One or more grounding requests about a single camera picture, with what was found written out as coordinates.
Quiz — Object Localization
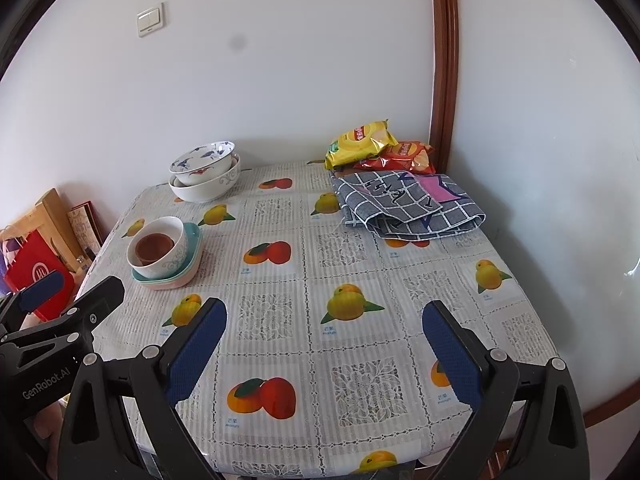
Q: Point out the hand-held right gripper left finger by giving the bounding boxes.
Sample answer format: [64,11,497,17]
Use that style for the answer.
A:
[57,297,228,480]

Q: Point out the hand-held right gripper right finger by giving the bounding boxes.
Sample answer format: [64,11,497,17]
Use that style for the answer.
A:
[422,300,591,480]

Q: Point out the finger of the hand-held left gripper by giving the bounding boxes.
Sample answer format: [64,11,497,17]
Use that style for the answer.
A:
[0,276,126,349]
[0,269,66,333]

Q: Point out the pink square plate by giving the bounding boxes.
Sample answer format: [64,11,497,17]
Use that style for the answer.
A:
[132,252,204,291]

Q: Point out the medium white bowl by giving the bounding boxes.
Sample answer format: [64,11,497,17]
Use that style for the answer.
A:
[126,216,189,281]

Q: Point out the teal square plate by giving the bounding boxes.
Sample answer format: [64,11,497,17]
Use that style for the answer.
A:
[131,222,201,281]

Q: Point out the person's left hand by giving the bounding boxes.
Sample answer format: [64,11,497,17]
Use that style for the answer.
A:
[30,399,65,443]

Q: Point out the red paper bag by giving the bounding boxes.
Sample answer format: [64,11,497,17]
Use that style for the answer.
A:
[4,230,76,322]

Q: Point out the brown patterned box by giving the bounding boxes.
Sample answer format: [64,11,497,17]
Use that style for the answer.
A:
[67,201,105,258]

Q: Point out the light wooden board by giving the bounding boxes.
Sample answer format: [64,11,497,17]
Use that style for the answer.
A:
[12,188,83,261]

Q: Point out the fruit print tablecloth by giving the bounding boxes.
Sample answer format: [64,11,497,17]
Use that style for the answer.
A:
[75,160,556,480]

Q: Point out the large white grey-patterned bowl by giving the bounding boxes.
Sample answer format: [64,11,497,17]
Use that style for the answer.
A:
[168,155,241,204]

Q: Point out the grey checked cloth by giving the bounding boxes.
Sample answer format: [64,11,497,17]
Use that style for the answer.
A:
[332,170,487,240]

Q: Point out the brown wooden baseboard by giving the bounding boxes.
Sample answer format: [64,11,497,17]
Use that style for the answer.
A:
[582,385,640,428]

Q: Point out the blue patterned porcelain bowl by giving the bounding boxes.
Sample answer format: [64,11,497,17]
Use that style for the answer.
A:
[169,141,236,186]

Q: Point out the red chips bag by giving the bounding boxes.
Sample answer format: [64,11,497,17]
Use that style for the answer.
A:
[353,141,435,175]

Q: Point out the yellow chips bag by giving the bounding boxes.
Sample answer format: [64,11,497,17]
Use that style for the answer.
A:
[325,120,398,171]

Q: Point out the white light switch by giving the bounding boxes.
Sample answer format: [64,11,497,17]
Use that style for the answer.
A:
[136,2,165,38]

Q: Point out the brown wooden door frame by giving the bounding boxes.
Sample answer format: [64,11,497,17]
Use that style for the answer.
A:
[427,0,460,173]

